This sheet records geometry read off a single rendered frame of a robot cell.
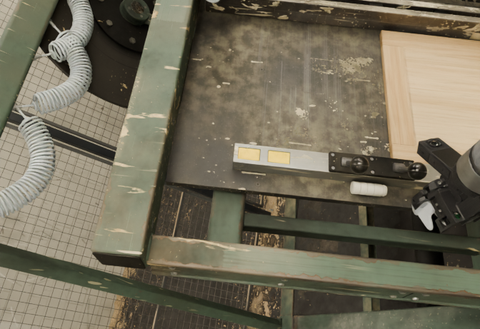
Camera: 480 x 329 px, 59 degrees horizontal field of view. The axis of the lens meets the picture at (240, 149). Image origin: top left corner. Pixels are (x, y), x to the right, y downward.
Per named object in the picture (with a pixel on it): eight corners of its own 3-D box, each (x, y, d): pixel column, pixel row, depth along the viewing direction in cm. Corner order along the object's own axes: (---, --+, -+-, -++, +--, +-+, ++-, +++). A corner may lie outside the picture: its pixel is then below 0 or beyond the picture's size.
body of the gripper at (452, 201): (437, 234, 75) (474, 210, 64) (414, 190, 79) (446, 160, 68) (474, 223, 76) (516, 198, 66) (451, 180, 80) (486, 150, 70)
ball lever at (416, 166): (403, 176, 99) (429, 182, 86) (387, 175, 99) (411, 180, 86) (405, 160, 99) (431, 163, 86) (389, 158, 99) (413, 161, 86)
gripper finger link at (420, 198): (408, 212, 81) (428, 194, 74) (404, 204, 82) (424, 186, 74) (429, 205, 82) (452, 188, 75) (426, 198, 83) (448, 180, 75)
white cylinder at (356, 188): (350, 195, 100) (383, 199, 100) (353, 190, 97) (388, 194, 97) (349, 183, 101) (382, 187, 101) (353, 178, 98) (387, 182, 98)
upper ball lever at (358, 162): (352, 170, 99) (370, 175, 86) (336, 169, 99) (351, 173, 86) (354, 155, 99) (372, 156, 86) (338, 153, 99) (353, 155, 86)
